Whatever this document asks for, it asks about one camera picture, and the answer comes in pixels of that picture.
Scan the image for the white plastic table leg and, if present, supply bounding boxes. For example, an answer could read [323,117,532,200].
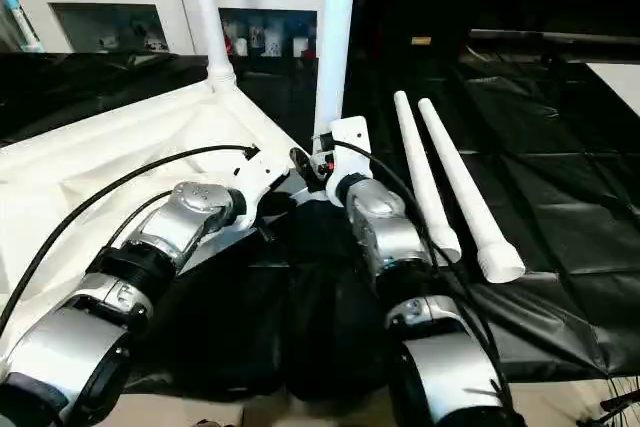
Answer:
[190,0,239,93]
[393,90,463,264]
[312,0,359,148]
[417,97,527,283]

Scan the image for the white plastic table top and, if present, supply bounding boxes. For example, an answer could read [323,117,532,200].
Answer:
[0,75,336,348]

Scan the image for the black plastic mat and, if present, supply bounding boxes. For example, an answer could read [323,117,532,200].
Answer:
[0,47,640,398]

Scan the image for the white flat board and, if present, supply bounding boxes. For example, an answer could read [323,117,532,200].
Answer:
[585,62,640,113]

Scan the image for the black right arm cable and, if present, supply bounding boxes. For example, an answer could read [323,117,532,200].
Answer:
[330,139,516,427]

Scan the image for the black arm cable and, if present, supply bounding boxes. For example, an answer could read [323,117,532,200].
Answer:
[330,139,516,427]
[0,143,261,338]

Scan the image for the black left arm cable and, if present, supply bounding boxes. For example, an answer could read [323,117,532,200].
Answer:
[0,143,261,338]

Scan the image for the black metal rail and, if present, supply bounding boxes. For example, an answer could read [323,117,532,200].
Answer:
[468,29,640,48]

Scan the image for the teal white mop handle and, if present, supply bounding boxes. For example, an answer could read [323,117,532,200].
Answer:
[0,0,43,53]

